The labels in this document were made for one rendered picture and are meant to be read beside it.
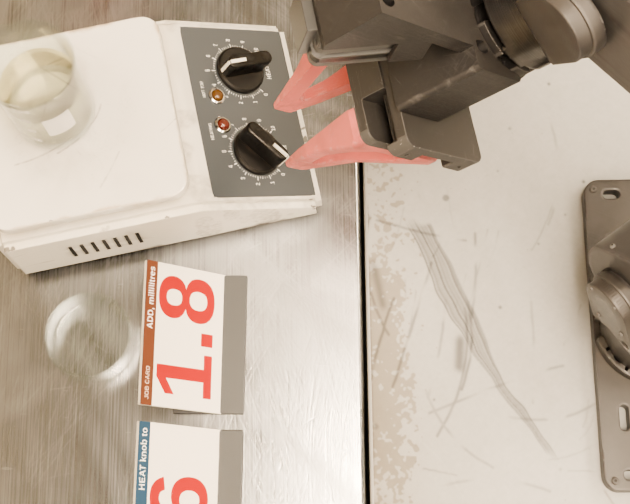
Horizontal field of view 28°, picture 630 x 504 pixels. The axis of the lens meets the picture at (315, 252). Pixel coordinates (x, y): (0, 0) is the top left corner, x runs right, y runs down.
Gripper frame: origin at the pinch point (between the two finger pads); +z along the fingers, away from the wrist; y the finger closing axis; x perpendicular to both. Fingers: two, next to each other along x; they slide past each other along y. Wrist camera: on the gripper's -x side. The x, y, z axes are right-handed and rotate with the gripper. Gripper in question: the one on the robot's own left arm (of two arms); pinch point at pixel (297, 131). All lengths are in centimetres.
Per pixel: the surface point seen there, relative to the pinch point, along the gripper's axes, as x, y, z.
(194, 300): 3.3, 5.5, 13.5
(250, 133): 3.2, -3.0, 6.2
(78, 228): -4.1, 0.9, 14.8
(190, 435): 2.3, 13.8, 14.9
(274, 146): 4.4, -2.0, 5.6
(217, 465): 4.1, 15.7, 14.9
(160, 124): -1.7, -3.8, 8.8
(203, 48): 2.6, -9.6, 8.2
